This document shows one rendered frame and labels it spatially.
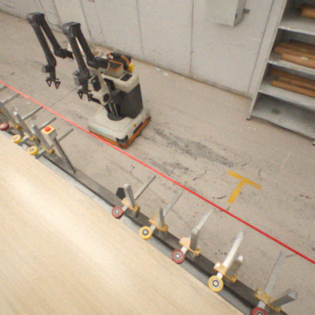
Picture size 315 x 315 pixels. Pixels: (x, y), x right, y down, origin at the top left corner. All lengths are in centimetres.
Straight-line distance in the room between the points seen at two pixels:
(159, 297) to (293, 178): 216
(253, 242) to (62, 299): 177
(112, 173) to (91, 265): 159
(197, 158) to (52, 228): 191
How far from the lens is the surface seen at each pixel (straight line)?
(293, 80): 342
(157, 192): 276
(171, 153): 308
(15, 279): 179
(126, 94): 294
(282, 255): 174
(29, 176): 213
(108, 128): 312
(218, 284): 153
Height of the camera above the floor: 239
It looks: 52 degrees down
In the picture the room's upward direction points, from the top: 7 degrees counter-clockwise
